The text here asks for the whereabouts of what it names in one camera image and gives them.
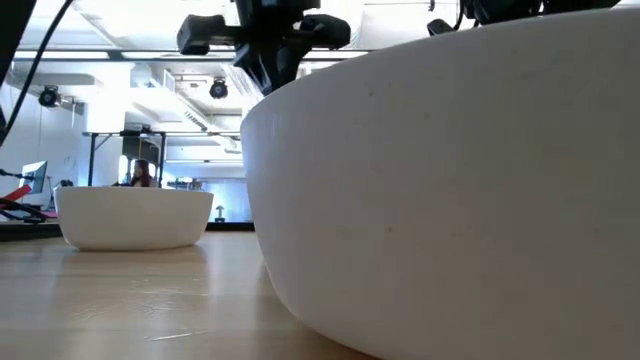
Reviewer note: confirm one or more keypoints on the computer monitor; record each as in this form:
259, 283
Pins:
34, 177

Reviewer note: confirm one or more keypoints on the white bowl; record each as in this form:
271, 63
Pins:
132, 220
450, 200

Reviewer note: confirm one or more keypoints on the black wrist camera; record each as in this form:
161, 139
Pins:
440, 27
200, 35

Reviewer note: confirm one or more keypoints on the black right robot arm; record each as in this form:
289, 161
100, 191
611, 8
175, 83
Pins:
575, 4

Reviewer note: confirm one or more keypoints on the small mushroom-shaped lamp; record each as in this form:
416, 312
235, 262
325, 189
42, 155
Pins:
220, 213

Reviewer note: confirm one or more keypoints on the black workstation frame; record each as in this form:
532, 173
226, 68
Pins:
91, 160

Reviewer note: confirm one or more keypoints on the black aluminium table frame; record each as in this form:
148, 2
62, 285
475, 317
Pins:
30, 231

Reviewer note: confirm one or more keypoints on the black ceiling spotlight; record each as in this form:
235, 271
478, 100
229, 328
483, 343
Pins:
218, 89
49, 96

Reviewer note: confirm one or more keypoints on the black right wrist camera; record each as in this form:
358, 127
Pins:
440, 27

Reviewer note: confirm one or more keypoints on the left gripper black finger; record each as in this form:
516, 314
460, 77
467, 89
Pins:
289, 65
260, 67

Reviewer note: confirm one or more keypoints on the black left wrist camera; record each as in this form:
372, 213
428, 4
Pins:
200, 35

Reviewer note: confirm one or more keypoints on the red object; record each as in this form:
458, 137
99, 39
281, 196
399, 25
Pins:
17, 192

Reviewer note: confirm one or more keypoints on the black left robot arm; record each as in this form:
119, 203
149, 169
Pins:
12, 25

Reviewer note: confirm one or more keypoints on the person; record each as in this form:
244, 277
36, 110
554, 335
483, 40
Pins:
142, 175

